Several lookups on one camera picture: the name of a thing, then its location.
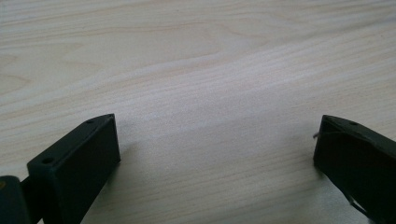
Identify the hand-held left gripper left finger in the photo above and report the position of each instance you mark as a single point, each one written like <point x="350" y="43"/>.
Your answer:
<point x="74" y="168"/>

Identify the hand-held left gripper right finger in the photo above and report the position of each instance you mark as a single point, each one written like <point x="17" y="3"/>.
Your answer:
<point x="358" y="161"/>

